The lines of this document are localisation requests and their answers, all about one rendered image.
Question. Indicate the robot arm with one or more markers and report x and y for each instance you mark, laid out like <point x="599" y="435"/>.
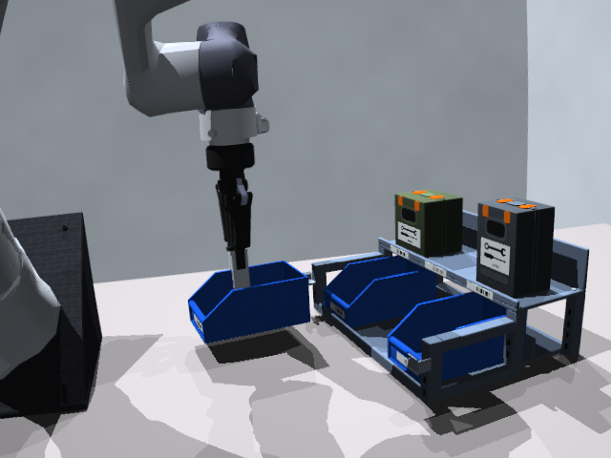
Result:
<point x="159" y="79"/>

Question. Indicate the dark grey shelf rack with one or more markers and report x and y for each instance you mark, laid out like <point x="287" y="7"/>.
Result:
<point x="568" y="281"/>

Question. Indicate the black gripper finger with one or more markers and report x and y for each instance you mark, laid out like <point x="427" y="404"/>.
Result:
<point x="223" y="212"/>
<point x="242" y="229"/>

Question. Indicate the black tool case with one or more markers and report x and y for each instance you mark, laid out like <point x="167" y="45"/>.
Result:
<point x="515" y="245"/>

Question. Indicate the dark green tool case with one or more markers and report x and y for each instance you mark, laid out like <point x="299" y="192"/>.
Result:
<point x="429" y="222"/>

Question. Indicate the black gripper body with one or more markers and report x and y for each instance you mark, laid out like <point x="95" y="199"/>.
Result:
<point x="232" y="160"/>

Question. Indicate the blue open-front bin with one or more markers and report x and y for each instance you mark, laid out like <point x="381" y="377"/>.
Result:
<point x="278" y="297"/>
<point x="441" y="316"/>
<point x="372" y="291"/>

